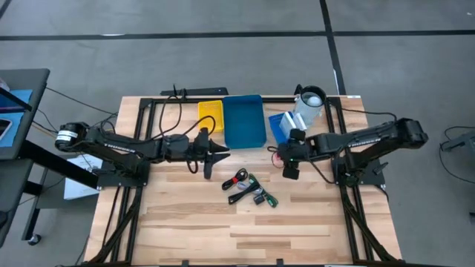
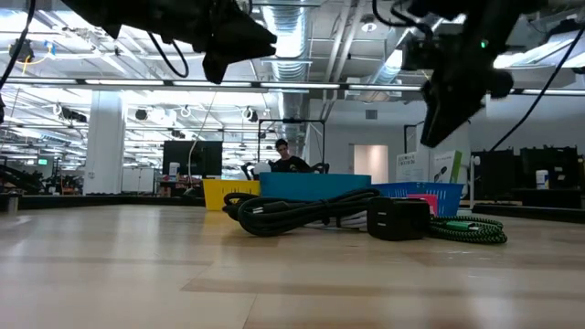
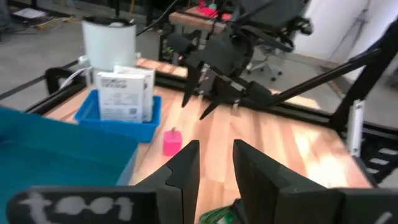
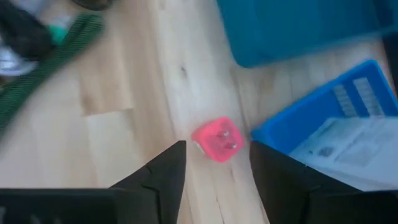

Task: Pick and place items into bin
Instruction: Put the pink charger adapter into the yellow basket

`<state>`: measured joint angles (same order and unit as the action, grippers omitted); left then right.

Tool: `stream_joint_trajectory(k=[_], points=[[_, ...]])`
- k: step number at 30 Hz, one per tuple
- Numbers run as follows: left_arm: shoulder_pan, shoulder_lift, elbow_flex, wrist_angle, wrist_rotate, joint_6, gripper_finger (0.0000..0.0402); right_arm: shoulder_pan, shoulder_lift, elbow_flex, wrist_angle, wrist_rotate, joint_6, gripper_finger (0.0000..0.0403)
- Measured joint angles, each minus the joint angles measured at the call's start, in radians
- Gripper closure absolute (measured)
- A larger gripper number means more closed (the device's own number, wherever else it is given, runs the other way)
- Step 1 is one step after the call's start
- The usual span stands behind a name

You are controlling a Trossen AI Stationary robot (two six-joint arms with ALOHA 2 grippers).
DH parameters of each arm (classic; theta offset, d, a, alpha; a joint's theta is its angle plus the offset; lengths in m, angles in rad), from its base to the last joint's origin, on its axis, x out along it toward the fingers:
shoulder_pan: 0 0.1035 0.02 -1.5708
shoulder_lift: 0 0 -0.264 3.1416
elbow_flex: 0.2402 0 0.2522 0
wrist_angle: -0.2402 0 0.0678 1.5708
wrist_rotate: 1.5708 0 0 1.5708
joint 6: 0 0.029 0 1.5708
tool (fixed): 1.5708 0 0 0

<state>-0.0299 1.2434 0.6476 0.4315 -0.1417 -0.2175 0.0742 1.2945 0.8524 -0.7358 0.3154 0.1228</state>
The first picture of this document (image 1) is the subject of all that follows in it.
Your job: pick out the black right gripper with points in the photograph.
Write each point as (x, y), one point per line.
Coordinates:
(297, 134)

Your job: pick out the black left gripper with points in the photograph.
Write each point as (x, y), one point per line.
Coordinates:
(206, 152)

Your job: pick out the white cardboard product box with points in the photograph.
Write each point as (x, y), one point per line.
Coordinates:
(300, 120)
(287, 124)

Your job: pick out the black power adapter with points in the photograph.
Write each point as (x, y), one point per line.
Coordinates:
(259, 199)

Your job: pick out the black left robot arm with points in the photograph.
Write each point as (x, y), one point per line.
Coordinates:
(111, 144)

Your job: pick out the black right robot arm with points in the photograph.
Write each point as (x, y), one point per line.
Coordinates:
(371, 139)

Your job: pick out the teal plastic bin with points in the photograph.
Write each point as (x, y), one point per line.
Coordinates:
(244, 122)

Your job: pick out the blue plastic basket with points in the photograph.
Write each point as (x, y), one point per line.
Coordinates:
(274, 128)

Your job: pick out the tall translucent cylinder container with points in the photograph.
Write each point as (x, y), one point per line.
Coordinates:
(302, 111)

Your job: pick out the yellow plastic basket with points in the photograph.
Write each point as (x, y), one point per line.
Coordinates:
(210, 116)

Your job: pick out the white ball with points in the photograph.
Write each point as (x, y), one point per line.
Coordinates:
(314, 101)

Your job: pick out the black flat bar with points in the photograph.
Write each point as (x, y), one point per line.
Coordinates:
(200, 91)

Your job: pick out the white paper sheets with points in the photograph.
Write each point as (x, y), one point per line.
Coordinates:
(76, 189)

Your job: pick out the blue flat sheet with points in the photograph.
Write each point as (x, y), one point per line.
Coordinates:
(15, 126)

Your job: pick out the black rolling desk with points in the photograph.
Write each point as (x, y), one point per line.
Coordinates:
(22, 79)

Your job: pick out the black aluminium table frame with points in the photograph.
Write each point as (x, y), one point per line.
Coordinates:
(335, 122)

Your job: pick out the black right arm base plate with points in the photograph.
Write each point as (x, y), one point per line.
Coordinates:
(371, 178)

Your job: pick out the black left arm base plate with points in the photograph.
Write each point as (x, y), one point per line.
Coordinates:
(122, 181)

